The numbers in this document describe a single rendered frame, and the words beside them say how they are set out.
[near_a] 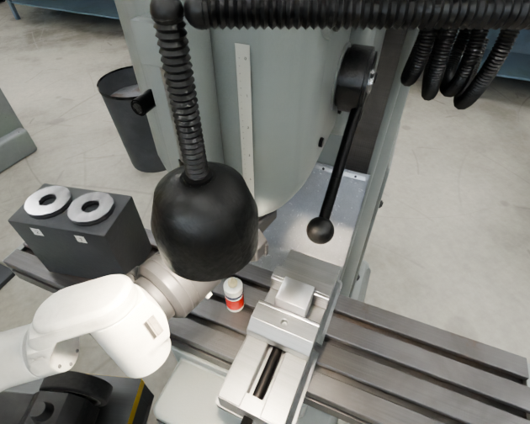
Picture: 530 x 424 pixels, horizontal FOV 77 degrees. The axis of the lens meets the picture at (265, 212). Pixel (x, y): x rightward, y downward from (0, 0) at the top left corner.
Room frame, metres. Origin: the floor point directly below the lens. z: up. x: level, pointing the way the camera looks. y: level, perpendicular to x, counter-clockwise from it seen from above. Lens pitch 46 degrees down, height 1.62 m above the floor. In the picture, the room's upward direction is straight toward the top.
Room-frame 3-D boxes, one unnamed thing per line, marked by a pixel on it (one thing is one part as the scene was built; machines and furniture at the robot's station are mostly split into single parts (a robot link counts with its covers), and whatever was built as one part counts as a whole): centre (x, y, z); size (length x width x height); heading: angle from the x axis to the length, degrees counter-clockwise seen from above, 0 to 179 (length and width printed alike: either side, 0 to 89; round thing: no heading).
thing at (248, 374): (0.30, -0.04, 0.98); 0.35 x 0.15 x 0.11; 156
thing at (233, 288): (0.38, 0.07, 0.98); 0.04 x 0.04 x 0.11
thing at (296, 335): (0.28, -0.03, 1.02); 0.12 x 0.06 x 0.04; 66
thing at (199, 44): (0.26, 0.07, 1.45); 0.04 x 0.04 x 0.21; 68
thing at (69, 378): (0.32, 0.58, 0.50); 0.20 x 0.05 x 0.20; 85
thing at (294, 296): (0.33, -0.06, 1.03); 0.06 x 0.05 x 0.06; 66
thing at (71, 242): (0.50, 0.41, 1.03); 0.22 x 0.12 x 0.20; 79
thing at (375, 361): (0.38, 0.07, 0.89); 1.24 x 0.23 x 0.08; 68
